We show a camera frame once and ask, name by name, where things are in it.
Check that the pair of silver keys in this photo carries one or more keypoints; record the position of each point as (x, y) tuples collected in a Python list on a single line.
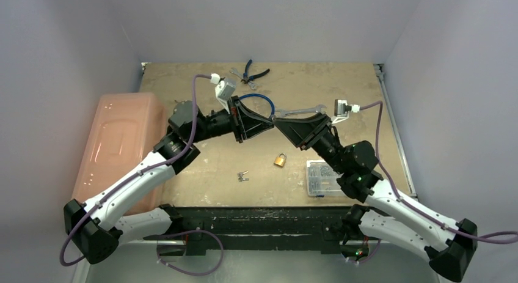
[(242, 176)]

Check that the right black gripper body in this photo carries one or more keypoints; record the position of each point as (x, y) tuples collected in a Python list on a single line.
[(317, 133)]

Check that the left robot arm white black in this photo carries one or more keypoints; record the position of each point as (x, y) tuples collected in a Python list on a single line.
[(98, 225)]

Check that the clear plastic screw box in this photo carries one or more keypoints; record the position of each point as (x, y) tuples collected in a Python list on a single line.
[(322, 180)]

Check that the small silver wrench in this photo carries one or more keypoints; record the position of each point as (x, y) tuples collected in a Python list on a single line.
[(251, 84)]

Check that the aluminium rail frame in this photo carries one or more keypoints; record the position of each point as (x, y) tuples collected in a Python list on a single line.
[(380, 74)]

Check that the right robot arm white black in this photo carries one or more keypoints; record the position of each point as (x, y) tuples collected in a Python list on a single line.
[(446, 243)]

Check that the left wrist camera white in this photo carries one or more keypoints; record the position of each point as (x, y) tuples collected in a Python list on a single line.
[(223, 90)]

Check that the large silver open wrench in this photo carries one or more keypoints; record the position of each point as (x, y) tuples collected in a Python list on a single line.
[(283, 113)]

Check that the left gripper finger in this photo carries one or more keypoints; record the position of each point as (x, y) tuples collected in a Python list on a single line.
[(250, 114), (253, 128)]

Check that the blue cable lock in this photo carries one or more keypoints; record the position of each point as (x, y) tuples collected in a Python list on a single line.
[(259, 103)]

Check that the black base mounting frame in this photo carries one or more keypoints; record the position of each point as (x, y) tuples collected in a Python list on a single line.
[(321, 229)]

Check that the brass padlock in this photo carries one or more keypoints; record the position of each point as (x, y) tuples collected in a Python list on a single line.
[(280, 160)]

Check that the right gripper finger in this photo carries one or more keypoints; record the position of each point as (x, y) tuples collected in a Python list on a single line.
[(299, 124), (298, 133)]

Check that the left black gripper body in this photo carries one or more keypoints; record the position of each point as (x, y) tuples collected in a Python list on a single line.
[(237, 123)]

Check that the pink plastic storage box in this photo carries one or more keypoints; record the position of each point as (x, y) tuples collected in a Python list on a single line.
[(124, 130)]

